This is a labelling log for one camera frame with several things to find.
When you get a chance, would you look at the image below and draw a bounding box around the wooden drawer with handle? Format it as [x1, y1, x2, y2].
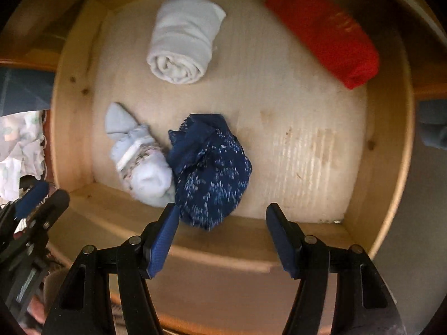
[49, 0, 416, 334]

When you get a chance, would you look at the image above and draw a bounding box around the navy speckled underwear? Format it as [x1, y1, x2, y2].
[166, 113, 253, 231]

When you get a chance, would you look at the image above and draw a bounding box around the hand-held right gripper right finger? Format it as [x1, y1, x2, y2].
[266, 202, 407, 335]

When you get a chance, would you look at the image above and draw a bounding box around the red knit underwear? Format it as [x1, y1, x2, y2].
[265, 0, 381, 90]

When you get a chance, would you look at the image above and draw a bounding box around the pale blue sock bundle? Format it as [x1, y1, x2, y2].
[105, 102, 176, 208]

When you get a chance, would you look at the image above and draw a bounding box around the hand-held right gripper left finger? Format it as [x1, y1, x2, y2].
[44, 202, 180, 335]

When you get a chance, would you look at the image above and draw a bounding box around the blue checked cloth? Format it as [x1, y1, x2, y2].
[0, 68, 447, 147]

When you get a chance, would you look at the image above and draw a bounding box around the white underwear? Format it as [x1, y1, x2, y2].
[146, 0, 227, 85]

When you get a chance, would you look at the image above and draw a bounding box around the wooden nightstand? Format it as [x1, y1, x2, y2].
[0, 0, 447, 102]

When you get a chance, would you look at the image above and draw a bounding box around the white floral sheet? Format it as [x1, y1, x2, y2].
[0, 110, 47, 201]

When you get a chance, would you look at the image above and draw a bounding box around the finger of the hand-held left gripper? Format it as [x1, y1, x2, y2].
[26, 189, 70, 240]
[14, 180, 49, 219]

